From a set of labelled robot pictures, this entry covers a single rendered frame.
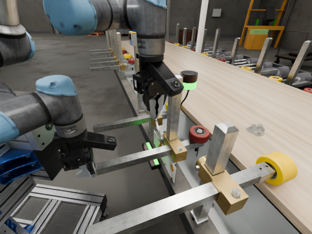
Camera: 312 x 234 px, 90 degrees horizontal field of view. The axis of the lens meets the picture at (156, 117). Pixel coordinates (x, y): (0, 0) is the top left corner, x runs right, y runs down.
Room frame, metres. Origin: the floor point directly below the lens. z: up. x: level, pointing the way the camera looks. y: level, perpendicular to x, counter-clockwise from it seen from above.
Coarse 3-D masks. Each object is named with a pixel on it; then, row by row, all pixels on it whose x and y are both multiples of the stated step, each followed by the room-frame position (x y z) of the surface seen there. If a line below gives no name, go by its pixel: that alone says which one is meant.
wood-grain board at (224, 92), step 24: (168, 48) 2.31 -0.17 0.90; (216, 72) 1.26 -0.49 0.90; (240, 72) 1.26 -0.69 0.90; (192, 96) 0.83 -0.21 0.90; (216, 96) 0.83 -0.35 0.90; (240, 96) 0.83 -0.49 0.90; (264, 96) 0.83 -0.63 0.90; (288, 96) 0.83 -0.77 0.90; (192, 120) 0.62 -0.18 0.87; (216, 120) 0.58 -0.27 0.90; (240, 120) 0.58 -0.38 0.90; (264, 120) 0.58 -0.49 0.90; (288, 120) 0.58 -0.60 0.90; (240, 144) 0.43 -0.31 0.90; (264, 144) 0.43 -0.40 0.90; (288, 144) 0.43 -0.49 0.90; (240, 168) 0.34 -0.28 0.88; (264, 192) 0.25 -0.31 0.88; (288, 192) 0.24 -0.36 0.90; (288, 216) 0.19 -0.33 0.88
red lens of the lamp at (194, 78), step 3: (180, 72) 0.52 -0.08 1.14; (183, 75) 0.49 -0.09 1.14; (195, 75) 0.49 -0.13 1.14; (183, 78) 0.49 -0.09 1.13; (186, 78) 0.49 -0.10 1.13; (189, 78) 0.49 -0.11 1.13; (192, 78) 0.49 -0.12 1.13; (195, 78) 0.49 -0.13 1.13; (183, 81) 0.49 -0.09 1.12; (186, 81) 0.49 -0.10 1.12; (189, 81) 0.49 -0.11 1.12; (192, 81) 0.49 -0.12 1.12; (195, 81) 0.49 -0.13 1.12
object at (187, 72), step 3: (183, 72) 0.52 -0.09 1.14; (186, 72) 0.52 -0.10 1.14; (189, 72) 0.52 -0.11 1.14; (192, 72) 0.52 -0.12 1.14; (195, 72) 0.52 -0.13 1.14; (186, 75) 0.49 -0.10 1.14; (189, 75) 0.49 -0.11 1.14; (192, 75) 0.49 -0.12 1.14; (183, 90) 0.49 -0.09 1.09; (189, 90) 0.51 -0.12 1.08; (186, 96) 0.51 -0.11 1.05; (183, 99) 0.52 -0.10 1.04; (180, 108) 0.51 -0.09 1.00
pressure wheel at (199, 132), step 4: (192, 128) 0.51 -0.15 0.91; (196, 128) 0.52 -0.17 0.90; (200, 128) 0.52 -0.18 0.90; (204, 128) 0.51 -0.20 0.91; (192, 132) 0.49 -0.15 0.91; (196, 132) 0.49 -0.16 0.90; (200, 132) 0.49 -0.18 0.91; (204, 132) 0.49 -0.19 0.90; (208, 132) 0.49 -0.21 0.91; (192, 136) 0.47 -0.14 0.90; (196, 136) 0.46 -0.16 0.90; (200, 136) 0.46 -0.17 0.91; (204, 136) 0.46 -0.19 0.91; (208, 136) 0.47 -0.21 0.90; (192, 140) 0.47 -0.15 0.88; (196, 140) 0.46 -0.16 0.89; (200, 140) 0.46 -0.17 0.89; (204, 140) 0.46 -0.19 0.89; (196, 148) 0.49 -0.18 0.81
